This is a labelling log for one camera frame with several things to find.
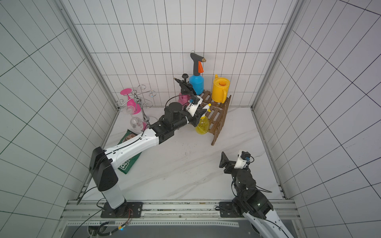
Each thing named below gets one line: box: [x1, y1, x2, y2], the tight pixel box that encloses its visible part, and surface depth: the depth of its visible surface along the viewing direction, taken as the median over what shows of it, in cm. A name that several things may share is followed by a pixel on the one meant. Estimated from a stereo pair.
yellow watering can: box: [211, 74, 231, 104], surface depth 81 cm
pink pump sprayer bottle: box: [173, 73, 197, 106], surface depth 79 cm
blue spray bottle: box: [189, 52, 207, 96], surface depth 80 cm
